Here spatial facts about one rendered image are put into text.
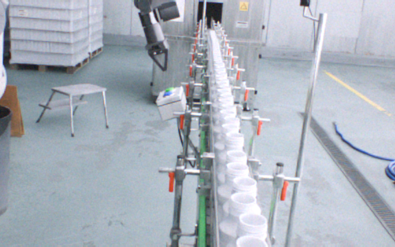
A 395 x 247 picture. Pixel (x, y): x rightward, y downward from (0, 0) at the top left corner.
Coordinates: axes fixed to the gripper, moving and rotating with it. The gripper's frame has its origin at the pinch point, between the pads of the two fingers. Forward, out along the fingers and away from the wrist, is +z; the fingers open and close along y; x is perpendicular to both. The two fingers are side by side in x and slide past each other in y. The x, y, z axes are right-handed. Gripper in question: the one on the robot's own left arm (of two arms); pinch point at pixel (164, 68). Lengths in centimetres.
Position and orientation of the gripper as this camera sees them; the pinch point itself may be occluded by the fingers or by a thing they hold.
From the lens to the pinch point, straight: 149.3
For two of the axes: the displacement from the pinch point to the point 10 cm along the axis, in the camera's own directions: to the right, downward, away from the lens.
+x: -9.6, 2.6, 0.9
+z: 2.7, 9.2, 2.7
